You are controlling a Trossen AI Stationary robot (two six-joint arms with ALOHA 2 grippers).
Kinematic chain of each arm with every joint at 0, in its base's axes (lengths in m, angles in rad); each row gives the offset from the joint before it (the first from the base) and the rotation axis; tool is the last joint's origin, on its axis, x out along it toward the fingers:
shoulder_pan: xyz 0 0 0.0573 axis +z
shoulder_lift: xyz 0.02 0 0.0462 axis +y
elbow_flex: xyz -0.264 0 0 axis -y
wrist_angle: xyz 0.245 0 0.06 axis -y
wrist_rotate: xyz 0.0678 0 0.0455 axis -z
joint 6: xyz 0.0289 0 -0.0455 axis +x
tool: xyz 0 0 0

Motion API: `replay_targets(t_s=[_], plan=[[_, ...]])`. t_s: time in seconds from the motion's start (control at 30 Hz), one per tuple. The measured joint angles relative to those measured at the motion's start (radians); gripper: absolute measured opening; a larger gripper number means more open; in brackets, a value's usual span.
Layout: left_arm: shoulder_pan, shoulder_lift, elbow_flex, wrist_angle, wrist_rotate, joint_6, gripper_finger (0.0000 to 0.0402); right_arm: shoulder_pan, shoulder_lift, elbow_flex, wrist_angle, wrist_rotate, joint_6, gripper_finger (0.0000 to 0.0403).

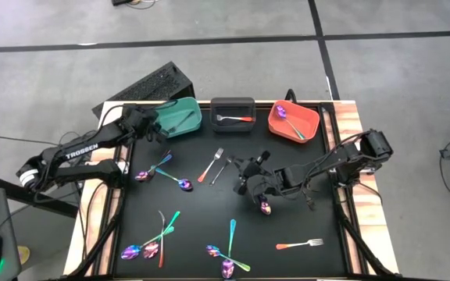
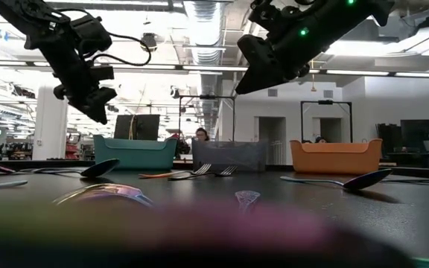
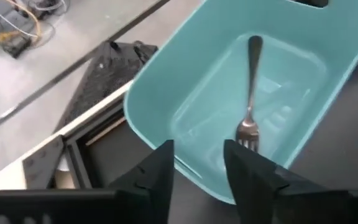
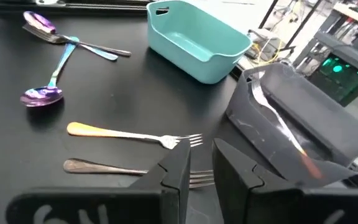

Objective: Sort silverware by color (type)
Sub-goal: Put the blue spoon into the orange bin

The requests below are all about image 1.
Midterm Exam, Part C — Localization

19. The black diagonal frame strut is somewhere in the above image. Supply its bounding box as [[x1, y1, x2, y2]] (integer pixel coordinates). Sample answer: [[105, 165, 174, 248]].
[[332, 187, 392, 278], [68, 187, 128, 279]]

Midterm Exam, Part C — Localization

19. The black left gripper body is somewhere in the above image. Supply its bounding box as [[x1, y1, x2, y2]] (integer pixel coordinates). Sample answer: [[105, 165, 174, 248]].
[[120, 104, 160, 140]]

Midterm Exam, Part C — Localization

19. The black table mat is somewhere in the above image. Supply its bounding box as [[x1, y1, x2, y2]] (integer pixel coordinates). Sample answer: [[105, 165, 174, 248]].
[[113, 104, 349, 279]]

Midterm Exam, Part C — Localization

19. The teal plastic bin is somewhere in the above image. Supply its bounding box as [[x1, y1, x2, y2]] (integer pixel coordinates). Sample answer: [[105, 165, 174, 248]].
[[152, 96, 203, 138]]

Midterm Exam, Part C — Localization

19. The yellow floor disc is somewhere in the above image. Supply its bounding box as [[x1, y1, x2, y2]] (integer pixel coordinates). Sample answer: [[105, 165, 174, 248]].
[[16, 245, 31, 265]]

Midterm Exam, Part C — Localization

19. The black device with cables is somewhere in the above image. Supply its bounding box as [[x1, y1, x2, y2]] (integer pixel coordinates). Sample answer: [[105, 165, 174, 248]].
[[111, 0, 158, 9]]

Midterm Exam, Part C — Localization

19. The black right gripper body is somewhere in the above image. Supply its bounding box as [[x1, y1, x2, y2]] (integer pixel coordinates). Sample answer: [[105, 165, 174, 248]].
[[233, 151, 280, 196]]

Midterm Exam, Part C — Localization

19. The dark grey translucent bin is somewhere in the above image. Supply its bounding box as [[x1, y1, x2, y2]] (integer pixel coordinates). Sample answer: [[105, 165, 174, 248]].
[[209, 96, 257, 133]]

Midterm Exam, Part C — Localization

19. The black floor beam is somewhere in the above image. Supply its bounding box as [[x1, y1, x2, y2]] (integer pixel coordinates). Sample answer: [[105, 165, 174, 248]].
[[0, 173, 80, 219]]

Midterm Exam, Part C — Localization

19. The orange plastic bin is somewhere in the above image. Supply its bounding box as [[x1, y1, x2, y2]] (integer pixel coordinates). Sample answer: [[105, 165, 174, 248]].
[[267, 100, 321, 144]]

